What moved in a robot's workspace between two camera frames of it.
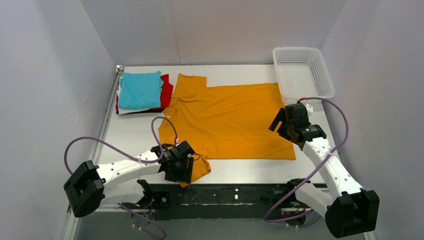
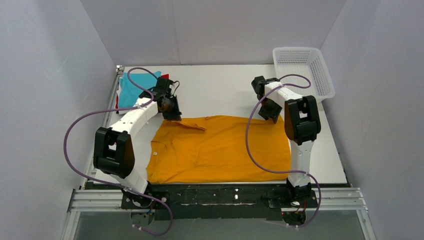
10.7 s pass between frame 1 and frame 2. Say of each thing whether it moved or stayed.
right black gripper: moved
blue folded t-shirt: stayed
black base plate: stayed
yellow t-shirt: moved
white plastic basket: stayed
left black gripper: moved
